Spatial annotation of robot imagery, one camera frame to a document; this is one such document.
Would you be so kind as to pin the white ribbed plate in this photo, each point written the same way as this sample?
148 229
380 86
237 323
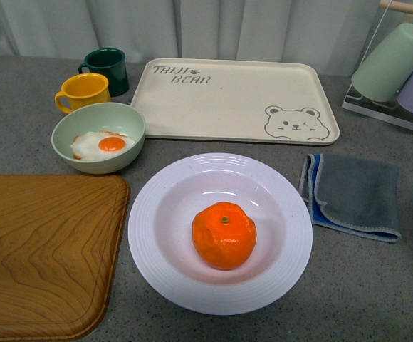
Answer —
160 233

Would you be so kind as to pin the orange mandarin fruit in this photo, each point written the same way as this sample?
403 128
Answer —
223 235

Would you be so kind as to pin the beige bear tray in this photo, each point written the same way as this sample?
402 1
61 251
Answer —
245 101

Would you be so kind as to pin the pale green bowl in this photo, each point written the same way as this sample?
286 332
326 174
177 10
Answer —
109 116

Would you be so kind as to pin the fake fried egg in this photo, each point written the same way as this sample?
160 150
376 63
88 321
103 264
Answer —
101 145

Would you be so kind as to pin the dark green mug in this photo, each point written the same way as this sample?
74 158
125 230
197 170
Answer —
109 62

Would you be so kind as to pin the yellow mug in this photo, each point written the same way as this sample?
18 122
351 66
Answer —
82 90

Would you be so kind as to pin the grey blue cloth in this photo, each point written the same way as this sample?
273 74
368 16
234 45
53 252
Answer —
352 195

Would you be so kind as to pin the wooden cutting board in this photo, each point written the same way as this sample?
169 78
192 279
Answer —
59 241

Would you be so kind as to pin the white curtain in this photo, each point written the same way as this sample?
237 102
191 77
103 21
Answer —
330 36

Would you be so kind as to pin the pale green cup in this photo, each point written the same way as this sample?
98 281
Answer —
387 67

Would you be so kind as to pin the clear acrylic cup rack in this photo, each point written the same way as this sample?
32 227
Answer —
389 111

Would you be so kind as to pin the wooden rack rod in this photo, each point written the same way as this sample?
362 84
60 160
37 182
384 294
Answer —
399 6

